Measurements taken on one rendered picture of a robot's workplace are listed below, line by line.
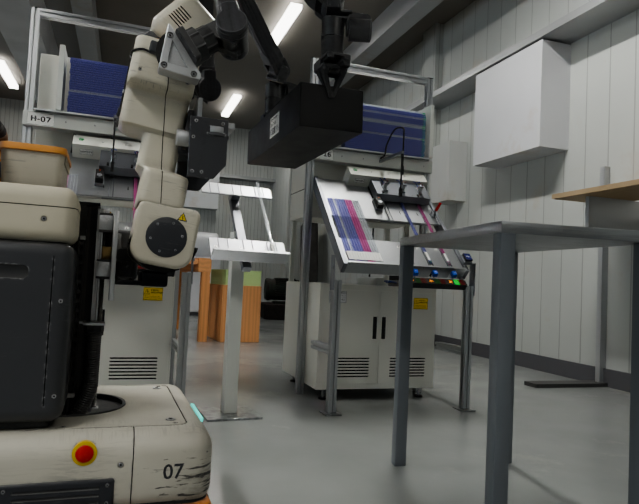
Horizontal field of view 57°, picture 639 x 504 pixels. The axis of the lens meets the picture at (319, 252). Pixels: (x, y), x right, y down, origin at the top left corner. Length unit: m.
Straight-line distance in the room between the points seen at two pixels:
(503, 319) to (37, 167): 1.19
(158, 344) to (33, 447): 1.61
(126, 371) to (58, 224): 1.65
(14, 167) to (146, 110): 0.35
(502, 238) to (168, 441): 0.92
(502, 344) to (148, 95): 1.10
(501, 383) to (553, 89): 3.72
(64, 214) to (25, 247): 0.11
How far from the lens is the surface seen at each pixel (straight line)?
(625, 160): 4.57
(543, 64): 5.02
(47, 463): 1.42
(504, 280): 1.51
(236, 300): 2.74
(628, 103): 4.65
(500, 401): 1.53
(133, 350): 2.96
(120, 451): 1.42
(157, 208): 1.57
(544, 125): 4.89
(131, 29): 3.37
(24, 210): 1.41
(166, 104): 1.66
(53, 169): 1.58
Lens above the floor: 0.63
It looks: 3 degrees up
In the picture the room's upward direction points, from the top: 3 degrees clockwise
